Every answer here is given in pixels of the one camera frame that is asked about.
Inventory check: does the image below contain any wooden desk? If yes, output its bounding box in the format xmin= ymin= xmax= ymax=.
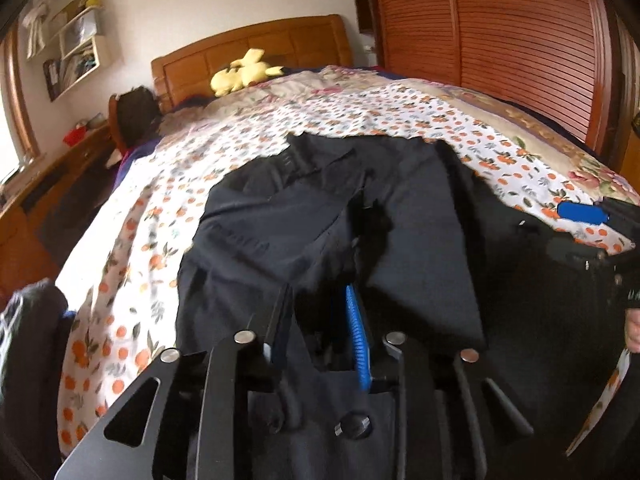
xmin=0 ymin=122 xmax=118 ymax=301

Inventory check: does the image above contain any tied white curtain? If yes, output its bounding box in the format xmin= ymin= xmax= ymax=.
xmin=22 ymin=0 xmax=53 ymax=58

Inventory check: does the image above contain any orange print bed sheet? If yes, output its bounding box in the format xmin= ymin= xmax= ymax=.
xmin=55 ymin=77 xmax=636 ymax=456

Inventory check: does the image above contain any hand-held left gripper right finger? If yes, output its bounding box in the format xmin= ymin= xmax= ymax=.
xmin=344 ymin=284 xmax=536 ymax=480

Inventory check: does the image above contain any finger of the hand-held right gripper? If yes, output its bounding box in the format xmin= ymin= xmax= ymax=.
xmin=556 ymin=201 xmax=608 ymax=222
xmin=545 ymin=237 xmax=613 ymax=271

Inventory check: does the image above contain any person's right hand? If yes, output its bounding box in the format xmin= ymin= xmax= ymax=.
xmin=626 ymin=307 xmax=640 ymax=353

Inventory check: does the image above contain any white wall shelf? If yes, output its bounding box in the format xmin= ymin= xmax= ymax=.
xmin=25 ymin=0 xmax=123 ymax=103

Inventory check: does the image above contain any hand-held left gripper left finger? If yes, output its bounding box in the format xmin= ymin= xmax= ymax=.
xmin=54 ymin=285 xmax=296 ymax=480

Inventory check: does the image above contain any floral quilt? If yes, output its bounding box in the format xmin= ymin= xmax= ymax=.
xmin=165 ymin=65 xmax=633 ymax=211

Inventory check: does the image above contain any black double-breasted coat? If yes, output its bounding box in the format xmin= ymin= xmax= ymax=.
xmin=175 ymin=132 xmax=616 ymax=480

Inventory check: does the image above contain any navy blanket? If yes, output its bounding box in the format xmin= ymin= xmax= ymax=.
xmin=112 ymin=135 xmax=161 ymax=191

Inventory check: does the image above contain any wooden headboard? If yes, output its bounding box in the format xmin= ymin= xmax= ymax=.
xmin=151 ymin=14 xmax=353 ymax=113

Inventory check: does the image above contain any wooden louvered wardrobe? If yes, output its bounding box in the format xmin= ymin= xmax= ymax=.
xmin=362 ymin=0 xmax=631 ymax=171

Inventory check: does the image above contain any folded dark clothes pile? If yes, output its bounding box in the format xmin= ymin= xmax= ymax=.
xmin=0 ymin=280 xmax=73 ymax=461

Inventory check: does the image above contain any window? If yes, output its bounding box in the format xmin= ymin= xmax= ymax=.
xmin=0 ymin=25 xmax=41 ymax=181

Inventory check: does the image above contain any yellow plush toy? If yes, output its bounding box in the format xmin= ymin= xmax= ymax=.
xmin=210 ymin=48 xmax=285 ymax=97

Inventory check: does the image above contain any white paper bag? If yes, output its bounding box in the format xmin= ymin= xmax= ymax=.
xmin=67 ymin=12 xmax=98 ymax=46

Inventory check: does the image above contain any black backpack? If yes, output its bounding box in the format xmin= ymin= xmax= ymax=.
xmin=117 ymin=87 xmax=163 ymax=148

